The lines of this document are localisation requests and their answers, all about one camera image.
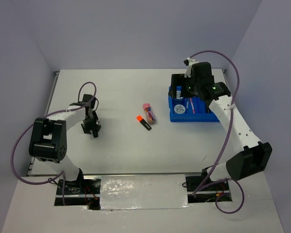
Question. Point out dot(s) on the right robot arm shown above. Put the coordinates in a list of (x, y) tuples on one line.
[(243, 154)]

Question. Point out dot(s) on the silver foil sheet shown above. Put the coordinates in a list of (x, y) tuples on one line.
[(143, 192)]

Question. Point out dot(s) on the orange cap black highlighter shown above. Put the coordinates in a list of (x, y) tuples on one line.
[(144, 123)]

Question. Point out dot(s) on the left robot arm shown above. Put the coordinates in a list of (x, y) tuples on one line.
[(49, 139)]

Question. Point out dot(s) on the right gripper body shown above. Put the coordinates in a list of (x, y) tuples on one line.
[(189, 85)]

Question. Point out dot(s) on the blue cap black highlighter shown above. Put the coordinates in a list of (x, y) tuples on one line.
[(95, 134)]

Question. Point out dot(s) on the blue plastic sorting bin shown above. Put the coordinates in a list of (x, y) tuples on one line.
[(189, 109)]

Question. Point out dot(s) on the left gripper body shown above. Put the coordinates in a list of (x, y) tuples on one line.
[(90, 124)]

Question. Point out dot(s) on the orange clear pen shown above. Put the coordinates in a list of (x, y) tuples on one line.
[(192, 105)]

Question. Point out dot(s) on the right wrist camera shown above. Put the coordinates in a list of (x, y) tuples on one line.
[(189, 61)]

